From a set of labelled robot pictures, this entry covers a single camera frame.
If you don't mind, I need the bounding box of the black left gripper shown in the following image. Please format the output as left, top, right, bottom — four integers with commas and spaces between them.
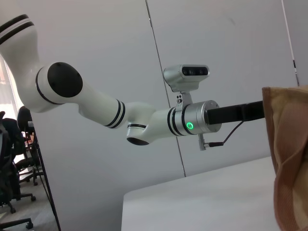
204, 100, 266, 126

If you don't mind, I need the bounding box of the khaki canvas food bag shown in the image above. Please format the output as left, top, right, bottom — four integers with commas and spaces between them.
261, 85, 308, 231

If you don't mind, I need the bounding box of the black upright pole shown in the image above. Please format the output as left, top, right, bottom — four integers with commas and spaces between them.
30, 125, 62, 231

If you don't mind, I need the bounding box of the black office chair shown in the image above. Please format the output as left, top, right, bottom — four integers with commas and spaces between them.
14, 105, 41, 186
0, 110, 37, 214
0, 218, 34, 231

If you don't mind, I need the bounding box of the left gripper cable with plug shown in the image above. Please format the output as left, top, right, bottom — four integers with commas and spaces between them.
197, 120, 245, 152

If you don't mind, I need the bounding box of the silver camera mount bracket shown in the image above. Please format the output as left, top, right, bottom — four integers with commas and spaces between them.
175, 90, 193, 113

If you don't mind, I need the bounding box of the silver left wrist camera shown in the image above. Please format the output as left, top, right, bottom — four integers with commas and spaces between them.
163, 64, 210, 92

